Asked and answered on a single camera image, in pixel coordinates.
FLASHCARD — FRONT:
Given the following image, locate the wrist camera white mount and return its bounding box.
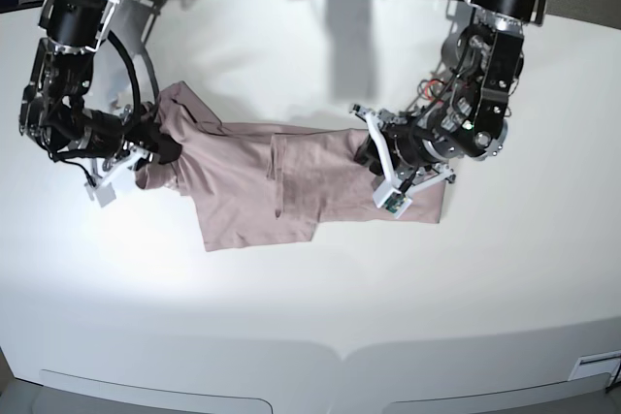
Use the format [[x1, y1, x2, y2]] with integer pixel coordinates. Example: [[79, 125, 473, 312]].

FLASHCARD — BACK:
[[350, 104, 455, 219], [84, 143, 152, 207]]

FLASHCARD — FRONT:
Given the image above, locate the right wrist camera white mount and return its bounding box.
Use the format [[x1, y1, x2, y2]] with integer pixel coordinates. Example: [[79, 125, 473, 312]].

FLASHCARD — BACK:
[[84, 143, 152, 207]]

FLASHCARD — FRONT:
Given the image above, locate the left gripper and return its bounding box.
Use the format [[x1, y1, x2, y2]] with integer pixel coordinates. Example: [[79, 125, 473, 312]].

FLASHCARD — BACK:
[[354, 112, 461, 176]]

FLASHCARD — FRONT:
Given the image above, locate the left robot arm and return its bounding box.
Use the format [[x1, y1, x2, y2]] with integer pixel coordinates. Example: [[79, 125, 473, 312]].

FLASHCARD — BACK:
[[379, 0, 547, 170]]

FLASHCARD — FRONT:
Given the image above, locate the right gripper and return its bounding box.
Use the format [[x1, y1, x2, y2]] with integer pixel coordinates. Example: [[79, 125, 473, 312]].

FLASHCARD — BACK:
[[43, 101, 182, 165]]

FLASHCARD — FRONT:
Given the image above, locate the pink T-shirt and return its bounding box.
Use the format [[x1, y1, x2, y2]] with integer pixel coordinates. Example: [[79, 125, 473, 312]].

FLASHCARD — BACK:
[[133, 81, 447, 254]]

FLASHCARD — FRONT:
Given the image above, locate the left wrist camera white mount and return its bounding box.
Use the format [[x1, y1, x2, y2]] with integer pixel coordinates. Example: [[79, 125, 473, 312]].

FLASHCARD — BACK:
[[350, 104, 455, 219]]

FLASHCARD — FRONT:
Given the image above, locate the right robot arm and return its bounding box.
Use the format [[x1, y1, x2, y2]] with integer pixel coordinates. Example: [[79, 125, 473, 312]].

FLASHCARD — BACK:
[[18, 0, 181, 165]]

